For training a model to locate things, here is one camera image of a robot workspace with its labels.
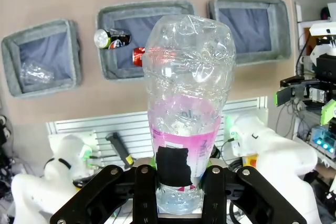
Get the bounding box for clear plastic cup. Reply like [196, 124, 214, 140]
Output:
[20, 60, 55, 86]

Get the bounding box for red yellow emergency stop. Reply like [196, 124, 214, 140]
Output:
[243, 154, 259, 168]

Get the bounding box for black handle yellow label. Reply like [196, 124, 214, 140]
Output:
[104, 132, 132, 170]

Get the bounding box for grey fabric basket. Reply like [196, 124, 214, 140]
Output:
[96, 0, 197, 81]
[208, 0, 292, 67]
[1, 18, 82, 99]

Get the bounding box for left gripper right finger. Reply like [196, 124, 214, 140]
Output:
[202, 166, 308, 224]

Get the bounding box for clear bottle pink label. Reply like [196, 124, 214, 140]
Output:
[141, 14, 237, 216]

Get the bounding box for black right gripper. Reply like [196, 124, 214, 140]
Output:
[274, 53, 336, 125]

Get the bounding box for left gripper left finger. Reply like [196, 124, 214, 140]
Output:
[49, 165, 158, 224]

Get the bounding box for dark blue soda can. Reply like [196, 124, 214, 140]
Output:
[93, 28, 132, 50]

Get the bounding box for electronics box blue lights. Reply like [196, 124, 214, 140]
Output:
[309, 125, 336, 158]

